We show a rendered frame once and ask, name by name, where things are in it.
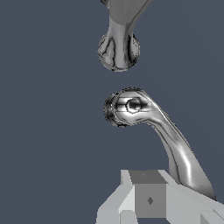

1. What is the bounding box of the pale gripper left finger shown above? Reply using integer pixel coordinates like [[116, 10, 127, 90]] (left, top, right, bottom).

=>
[[95, 169, 151, 224]]

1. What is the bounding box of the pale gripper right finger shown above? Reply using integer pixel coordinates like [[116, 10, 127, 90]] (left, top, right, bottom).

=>
[[150, 169, 224, 224]]

